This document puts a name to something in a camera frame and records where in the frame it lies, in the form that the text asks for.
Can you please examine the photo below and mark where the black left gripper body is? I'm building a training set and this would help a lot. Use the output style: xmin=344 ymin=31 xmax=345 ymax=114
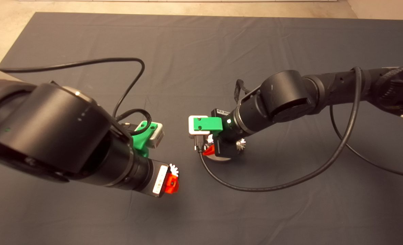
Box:
xmin=133 ymin=159 xmax=170 ymax=199

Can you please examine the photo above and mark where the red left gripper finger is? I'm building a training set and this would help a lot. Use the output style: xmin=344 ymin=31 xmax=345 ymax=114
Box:
xmin=165 ymin=173 xmax=181 ymax=195

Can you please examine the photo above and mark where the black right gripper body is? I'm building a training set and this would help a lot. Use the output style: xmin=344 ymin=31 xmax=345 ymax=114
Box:
xmin=211 ymin=108 xmax=245 ymax=159

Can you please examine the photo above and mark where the round metal plate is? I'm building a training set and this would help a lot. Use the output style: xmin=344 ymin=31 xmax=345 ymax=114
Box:
xmin=202 ymin=136 xmax=243 ymax=162

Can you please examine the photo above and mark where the dark grey table cloth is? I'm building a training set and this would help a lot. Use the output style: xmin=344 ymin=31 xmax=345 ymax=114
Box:
xmin=0 ymin=13 xmax=403 ymax=245

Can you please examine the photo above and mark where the green right camera mount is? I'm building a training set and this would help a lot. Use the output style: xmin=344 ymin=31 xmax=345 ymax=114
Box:
xmin=192 ymin=117 xmax=224 ymax=137

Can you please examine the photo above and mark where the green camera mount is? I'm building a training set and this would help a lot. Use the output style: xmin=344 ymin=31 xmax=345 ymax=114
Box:
xmin=130 ymin=121 xmax=159 ymax=159
xmin=192 ymin=117 xmax=224 ymax=137

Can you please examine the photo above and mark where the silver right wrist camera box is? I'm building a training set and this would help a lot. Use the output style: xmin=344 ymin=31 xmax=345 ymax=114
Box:
xmin=188 ymin=115 xmax=209 ymax=137

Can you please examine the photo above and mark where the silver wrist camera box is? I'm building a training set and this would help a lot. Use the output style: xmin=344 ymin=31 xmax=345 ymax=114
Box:
xmin=188 ymin=115 xmax=209 ymax=137
xmin=148 ymin=122 xmax=165 ymax=149

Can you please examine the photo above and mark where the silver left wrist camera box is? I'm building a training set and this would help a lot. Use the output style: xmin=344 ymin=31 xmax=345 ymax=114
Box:
xmin=148 ymin=122 xmax=165 ymax=149

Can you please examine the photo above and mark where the green left camera mount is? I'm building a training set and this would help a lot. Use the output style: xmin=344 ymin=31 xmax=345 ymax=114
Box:
xmin=130 ymin=121 xmax=159 ymax=159

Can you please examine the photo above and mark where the black right camera cable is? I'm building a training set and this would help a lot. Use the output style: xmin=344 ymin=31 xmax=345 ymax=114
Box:
xmin=193 ymin=66 xmax=403 ymax=193

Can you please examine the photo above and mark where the black camera cable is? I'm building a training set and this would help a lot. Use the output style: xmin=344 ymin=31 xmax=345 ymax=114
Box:
xmin=193 ymin=66 xmax=403 ymax=193
xmin=0 ymin=57 xmax=153 ymax=136

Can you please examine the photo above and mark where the black left camera cable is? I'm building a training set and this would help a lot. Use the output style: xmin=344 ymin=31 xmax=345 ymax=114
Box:
xmin=0 ymin=57 xmax=153 ymax=136

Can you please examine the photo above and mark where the right arm braided cable sleeve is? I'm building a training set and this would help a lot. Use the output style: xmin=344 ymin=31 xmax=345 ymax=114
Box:
xmin=375 ymin=64 xmax=403 ymax=102

